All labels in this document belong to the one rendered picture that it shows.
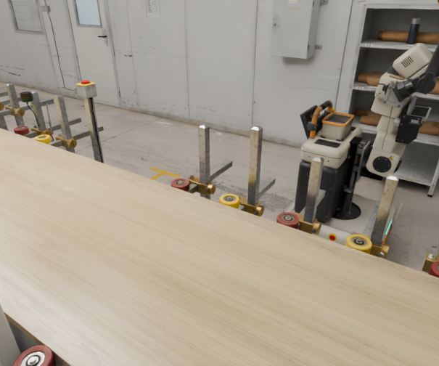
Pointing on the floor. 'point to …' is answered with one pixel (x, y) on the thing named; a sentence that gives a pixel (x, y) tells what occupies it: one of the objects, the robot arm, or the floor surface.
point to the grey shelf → (365, 33)
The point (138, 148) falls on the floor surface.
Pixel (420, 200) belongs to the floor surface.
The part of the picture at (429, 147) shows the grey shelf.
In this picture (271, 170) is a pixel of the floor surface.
